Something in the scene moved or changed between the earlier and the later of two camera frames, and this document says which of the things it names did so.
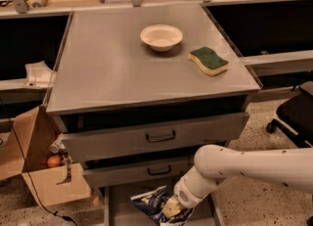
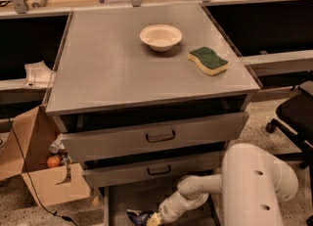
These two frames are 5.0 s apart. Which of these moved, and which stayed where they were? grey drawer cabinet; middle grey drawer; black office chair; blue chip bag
Moved: blue chip bag
Stayed: middle grey drawer; grey drawer cabinet; black office chair
